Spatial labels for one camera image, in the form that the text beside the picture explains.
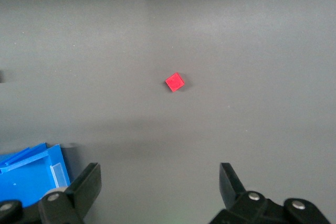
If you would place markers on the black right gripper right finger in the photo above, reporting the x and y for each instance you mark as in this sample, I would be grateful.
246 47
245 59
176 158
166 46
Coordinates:
231 187

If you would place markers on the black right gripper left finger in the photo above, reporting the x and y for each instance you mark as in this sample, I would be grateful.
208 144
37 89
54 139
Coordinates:
84 190

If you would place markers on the red cube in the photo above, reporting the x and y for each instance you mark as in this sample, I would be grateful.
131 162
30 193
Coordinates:
174 82

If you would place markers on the blue plastic bin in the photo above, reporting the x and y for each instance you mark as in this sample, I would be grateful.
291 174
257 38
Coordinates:
26 176

